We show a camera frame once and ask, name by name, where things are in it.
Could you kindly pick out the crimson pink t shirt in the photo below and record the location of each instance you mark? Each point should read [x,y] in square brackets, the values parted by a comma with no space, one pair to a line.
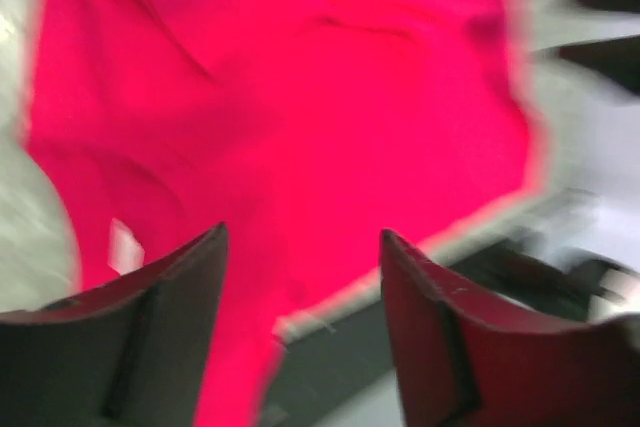
[306,126]

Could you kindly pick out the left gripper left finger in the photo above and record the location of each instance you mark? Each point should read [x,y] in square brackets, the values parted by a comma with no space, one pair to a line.
[131,352]

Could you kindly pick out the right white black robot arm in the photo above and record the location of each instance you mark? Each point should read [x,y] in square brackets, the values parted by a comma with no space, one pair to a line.
[615,59]

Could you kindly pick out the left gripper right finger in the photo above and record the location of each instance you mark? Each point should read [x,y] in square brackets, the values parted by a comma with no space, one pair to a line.
[501,338]

